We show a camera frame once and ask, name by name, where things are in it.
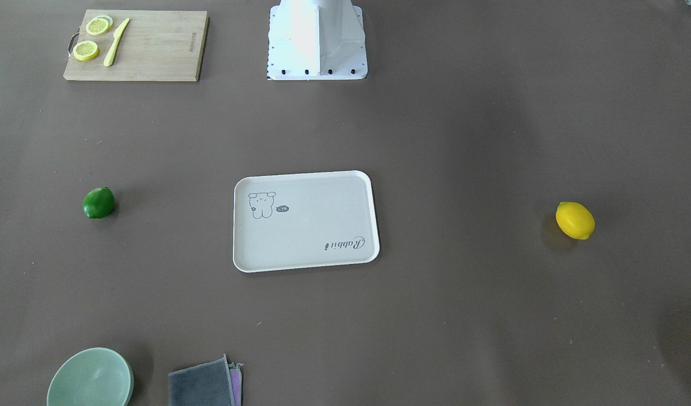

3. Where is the yellow lemon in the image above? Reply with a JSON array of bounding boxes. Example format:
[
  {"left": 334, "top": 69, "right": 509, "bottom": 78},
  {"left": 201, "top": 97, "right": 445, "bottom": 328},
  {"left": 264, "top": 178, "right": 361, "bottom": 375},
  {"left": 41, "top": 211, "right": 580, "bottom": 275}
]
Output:
[{"left": 555, "top": 201, "right": 596, "bottom": 241}]

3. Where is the white rabbit print tray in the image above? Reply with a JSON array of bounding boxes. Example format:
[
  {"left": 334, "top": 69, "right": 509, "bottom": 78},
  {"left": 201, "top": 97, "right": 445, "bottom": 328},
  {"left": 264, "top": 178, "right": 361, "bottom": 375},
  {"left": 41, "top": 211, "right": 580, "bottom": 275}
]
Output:
[{"left": 232, "top": 170, "right": 380, "bottom": 273}]

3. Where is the purple cloth underneath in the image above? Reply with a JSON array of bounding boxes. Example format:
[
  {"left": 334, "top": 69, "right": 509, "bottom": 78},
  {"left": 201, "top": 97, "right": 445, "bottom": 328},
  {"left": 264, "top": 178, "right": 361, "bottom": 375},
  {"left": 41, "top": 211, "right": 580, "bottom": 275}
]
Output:
[{"left": 228, "top": 363, "right": 244, "bottom": 406}]

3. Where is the grey folded cloth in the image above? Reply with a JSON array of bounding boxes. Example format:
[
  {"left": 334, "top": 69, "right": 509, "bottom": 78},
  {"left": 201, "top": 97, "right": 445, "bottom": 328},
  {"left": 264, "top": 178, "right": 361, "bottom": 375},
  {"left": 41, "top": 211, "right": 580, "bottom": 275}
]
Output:
[{"left": 168, "top": 355, "right": 239, "bottom": 405}]

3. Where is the bamboo cutting board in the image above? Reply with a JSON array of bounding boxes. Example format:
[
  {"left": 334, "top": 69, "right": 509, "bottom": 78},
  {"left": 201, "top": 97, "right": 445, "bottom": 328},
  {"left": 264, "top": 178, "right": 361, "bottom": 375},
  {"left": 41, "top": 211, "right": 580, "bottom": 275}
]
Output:
[{"left": 63, "top": 8, "right": 209, "bottom": 82}]

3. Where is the green lime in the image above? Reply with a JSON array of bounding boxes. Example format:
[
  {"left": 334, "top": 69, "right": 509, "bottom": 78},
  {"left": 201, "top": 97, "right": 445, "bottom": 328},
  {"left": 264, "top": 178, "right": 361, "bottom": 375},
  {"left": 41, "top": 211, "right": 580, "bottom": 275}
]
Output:
[{"left": 82, "top": 187, "right": 116, "bottom": 219}]

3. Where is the yellow plastic knife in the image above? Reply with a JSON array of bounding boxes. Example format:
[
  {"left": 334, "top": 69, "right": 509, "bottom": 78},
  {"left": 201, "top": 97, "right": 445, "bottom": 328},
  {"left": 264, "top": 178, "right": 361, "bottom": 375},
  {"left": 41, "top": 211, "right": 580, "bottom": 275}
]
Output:
[{"left": 103, "top": 18, "right": 131, "bottom": 67}]

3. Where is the light green bowl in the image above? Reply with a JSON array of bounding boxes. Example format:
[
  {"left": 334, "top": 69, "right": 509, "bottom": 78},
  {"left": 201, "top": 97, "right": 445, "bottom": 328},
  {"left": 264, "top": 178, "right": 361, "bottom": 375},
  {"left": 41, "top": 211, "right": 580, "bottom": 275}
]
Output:
[{"left": 46, "top": 347, "right": 134, "bottom": 405}]

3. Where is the lower lemon slice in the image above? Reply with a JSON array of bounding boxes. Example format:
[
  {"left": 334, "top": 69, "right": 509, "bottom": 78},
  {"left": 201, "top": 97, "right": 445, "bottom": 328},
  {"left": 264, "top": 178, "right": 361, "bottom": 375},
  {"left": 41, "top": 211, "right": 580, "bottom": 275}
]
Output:
[{"left": 71, "top": 39, "right": 99, "bottom": 61}]

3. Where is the lemon slice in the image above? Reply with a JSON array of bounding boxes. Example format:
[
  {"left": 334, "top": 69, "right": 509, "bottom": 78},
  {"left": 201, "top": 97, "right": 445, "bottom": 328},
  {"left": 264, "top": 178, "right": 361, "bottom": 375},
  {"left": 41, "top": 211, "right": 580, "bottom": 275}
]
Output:
[
  {"left": 85, "top": 15, "right": 113, "bottom": 36},
  {"left": 71, "top": 39, "right": 99, "bottom": 61}
]

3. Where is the upper lemon slice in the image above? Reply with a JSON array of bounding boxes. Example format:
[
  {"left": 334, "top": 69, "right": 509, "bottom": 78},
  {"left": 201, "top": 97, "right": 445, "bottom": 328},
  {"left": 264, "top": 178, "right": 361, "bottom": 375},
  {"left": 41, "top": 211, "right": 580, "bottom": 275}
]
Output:
[{"left": 85, "top": 15, "right": 113, "bottom": 36}]

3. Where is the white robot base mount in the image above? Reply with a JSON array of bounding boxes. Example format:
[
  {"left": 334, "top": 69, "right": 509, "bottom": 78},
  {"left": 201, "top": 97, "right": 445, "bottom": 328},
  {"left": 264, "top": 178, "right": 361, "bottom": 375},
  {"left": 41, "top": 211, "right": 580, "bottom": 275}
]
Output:
[{"left": 266, "top": 1, "right": 368, "bottom": 81}]

